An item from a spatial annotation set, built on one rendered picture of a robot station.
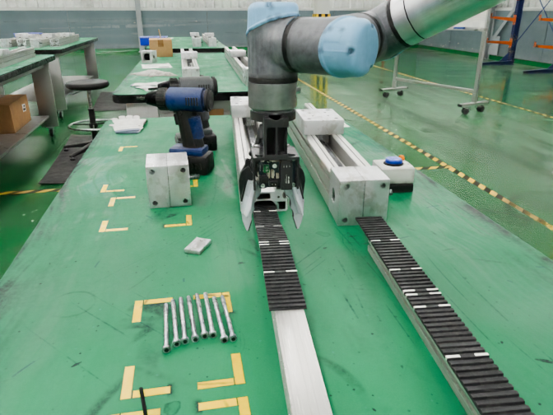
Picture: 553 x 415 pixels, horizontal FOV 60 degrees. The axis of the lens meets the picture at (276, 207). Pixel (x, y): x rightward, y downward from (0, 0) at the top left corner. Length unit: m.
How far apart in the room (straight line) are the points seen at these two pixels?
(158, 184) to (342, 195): 0.39
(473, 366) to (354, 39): 0.41
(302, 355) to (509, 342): 0.28
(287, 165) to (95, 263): 0.37
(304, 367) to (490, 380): 0.20
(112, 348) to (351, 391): 0.30
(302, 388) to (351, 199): 0.50
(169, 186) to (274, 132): 0.39
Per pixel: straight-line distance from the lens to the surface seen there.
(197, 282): 0.79
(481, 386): 0.58
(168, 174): 1.06
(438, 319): 0.67
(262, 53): 0.72
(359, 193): 0.96
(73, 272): 0.87
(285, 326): 0.63
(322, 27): 0.67
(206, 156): 1.27
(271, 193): 1.02
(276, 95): 0.72
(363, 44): 0.66
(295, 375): 0.56
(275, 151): 0.73
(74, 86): 4.35
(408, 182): 1.17
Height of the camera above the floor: 1.18
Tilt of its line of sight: 22 degrees down
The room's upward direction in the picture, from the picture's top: straight up
